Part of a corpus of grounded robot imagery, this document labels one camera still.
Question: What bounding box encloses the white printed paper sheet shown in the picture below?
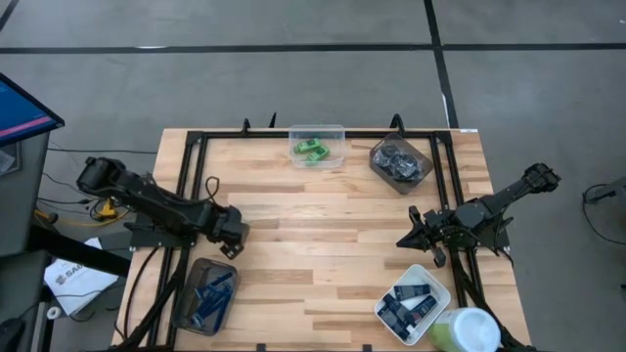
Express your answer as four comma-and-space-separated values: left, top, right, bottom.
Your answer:
42, 237, 121, 317

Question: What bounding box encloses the black stand beam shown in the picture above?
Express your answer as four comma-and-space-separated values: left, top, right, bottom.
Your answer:
26, 227, 132, 278

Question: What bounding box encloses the clear plastic container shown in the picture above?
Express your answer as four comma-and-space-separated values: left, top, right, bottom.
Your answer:
288, 123, 347, 170

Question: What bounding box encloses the grey equipment cart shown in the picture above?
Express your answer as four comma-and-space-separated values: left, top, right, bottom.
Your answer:
0, 131, 53, 258

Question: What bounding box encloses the small green bottle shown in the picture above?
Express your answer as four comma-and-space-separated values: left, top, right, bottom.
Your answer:
305, 146, 332, 168
292, 138, 323, 154

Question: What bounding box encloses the dark translucent plastic container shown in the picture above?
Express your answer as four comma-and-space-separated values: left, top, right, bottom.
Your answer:
369, 132, 435, 196
171, 257, 241, 337

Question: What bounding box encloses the black floor cable loop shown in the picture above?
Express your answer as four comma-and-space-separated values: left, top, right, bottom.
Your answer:
580, 181, 626, 246

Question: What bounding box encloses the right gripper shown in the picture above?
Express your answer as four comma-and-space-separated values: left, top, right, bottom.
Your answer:
395, 204, 454, 268

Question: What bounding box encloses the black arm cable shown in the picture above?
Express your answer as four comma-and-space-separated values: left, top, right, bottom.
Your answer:
203, 175, 221, 206

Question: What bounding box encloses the yellow cable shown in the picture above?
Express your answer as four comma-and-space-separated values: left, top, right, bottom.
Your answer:
33, 198, 131, 229

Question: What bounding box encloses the monitor with blue screen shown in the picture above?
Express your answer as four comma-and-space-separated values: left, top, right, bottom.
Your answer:
0, 71, 67, 148

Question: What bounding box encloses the black metal table frame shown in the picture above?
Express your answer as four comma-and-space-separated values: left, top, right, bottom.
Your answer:
114, 112, 534, 352

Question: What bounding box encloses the green canister with white lid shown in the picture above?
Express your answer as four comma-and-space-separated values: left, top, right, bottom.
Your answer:
426, 306, 503, 352

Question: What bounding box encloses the white plastic tray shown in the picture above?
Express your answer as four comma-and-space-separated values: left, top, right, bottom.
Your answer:
374, 264, 452, 347

